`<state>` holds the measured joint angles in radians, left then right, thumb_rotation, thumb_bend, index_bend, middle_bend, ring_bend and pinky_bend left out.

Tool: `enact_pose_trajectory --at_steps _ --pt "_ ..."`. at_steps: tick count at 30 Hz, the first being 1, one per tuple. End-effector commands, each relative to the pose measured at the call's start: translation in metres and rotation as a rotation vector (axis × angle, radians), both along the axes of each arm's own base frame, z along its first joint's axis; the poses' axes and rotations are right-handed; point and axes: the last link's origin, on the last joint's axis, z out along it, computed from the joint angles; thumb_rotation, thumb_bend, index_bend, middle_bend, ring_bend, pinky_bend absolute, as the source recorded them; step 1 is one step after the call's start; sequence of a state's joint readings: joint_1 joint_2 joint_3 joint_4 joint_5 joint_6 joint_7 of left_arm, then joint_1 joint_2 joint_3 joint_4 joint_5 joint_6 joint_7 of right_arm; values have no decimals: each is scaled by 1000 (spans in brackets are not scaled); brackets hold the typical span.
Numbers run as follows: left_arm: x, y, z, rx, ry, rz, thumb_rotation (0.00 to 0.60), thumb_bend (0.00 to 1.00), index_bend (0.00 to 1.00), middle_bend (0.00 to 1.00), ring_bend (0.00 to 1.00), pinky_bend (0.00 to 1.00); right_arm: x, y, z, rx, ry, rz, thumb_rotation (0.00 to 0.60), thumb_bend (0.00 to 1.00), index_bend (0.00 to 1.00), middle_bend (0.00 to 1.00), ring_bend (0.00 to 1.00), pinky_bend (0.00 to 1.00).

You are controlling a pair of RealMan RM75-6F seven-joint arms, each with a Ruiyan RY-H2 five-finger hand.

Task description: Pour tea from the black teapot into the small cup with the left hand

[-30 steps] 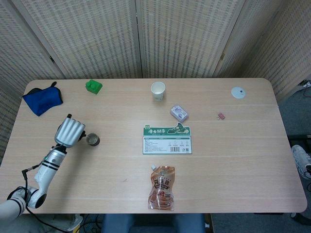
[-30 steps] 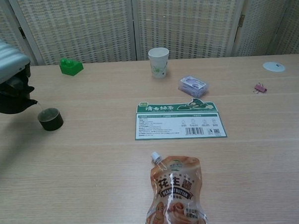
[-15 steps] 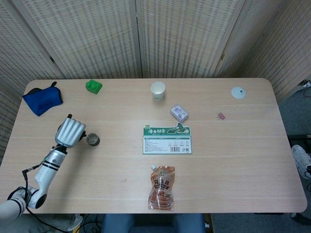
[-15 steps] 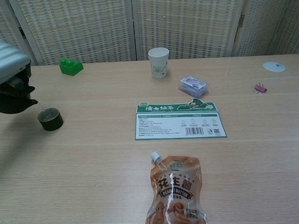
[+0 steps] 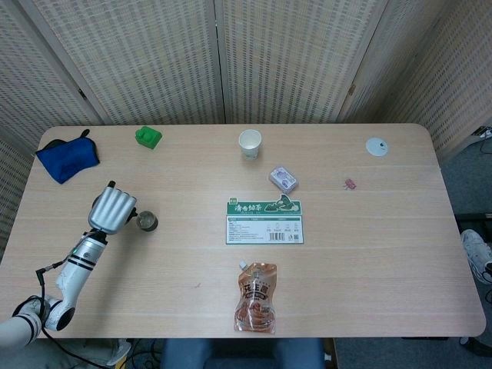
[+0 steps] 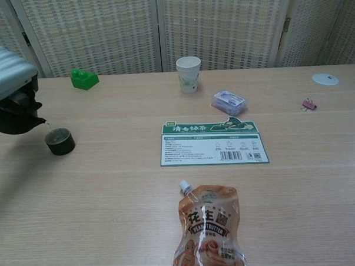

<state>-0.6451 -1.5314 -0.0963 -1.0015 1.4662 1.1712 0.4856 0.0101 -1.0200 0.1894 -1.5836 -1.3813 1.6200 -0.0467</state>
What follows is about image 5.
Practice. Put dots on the blue cloth pouch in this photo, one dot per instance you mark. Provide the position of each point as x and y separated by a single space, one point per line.
67 159

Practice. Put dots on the green and white package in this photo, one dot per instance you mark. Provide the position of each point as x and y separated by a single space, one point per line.
263 227

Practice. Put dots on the white round disc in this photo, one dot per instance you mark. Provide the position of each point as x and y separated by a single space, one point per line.
376 147

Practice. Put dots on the small dark teacup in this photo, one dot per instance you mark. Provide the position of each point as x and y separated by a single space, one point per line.
148 222

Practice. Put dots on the blue padded seat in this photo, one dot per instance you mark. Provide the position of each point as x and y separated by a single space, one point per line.
242 353

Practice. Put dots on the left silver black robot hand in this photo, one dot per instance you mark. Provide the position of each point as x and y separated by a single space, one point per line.
111 209

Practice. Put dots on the pink binder clip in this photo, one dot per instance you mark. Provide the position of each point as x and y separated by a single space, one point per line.
350 184

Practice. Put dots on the white paper cup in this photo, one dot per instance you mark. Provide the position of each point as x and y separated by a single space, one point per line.
250 144

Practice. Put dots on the woven folding screen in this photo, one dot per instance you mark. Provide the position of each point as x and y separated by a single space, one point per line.
153 57

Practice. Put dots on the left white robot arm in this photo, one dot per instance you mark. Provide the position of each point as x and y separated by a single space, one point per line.
77 269

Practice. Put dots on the peanut butter spout pouch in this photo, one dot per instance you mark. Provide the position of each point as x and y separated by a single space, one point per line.
255 300

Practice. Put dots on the clear box of purple clips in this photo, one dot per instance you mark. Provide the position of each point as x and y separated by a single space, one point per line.
283 179

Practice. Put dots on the white plastic object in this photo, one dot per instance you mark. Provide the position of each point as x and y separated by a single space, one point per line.
122 351

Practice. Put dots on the green toy block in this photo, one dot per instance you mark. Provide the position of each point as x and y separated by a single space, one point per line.
148 137

